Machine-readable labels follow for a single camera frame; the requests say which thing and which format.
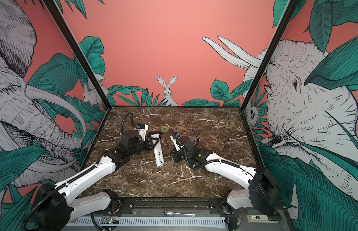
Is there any white remote control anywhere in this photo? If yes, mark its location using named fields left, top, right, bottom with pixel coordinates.
left=153, top=142, right=164, bottom=167

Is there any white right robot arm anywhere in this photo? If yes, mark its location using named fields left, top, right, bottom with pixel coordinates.
left=170, top=132, right=281, bottom=221

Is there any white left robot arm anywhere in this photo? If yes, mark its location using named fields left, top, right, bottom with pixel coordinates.
left=21, top=130, right=162, bottom=231

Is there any green tape roll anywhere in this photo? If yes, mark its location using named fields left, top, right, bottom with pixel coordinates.
left=161, top=126, right=169, bottom=133

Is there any white label box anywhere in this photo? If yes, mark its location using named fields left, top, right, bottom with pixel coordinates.
left=247, top=214, right=272, bottom=223

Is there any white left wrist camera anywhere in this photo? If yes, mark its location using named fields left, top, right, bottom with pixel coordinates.
left=135, top=123, right=149, bottom=141

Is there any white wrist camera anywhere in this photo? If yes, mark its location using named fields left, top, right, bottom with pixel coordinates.
left=135, top=123, right=149, bottom=141
left=170, top=132, right=180, bottom=152

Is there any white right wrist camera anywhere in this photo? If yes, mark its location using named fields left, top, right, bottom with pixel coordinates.
left=170, top=132, right=180, bottom=152

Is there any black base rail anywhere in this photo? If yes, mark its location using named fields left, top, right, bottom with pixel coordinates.
left=114, top=197, right=251, bottom=217

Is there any white perforated cable tray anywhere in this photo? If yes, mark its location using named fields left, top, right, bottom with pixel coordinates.
left=66, top=216, right=226, bottom=228

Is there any black enclosure corner post left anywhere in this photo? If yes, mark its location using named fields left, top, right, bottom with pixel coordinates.
left=43, top=0, right=112, bottom=111

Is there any black enclosure corner post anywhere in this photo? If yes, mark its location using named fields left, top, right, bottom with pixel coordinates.
left=240, top=0, right=299, bottom=112
left=43, top=0, right=112, bottom=111

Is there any black enclosure corner post right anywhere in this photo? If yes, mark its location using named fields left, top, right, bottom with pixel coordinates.
left=240, top=0, right=299, bottom=112

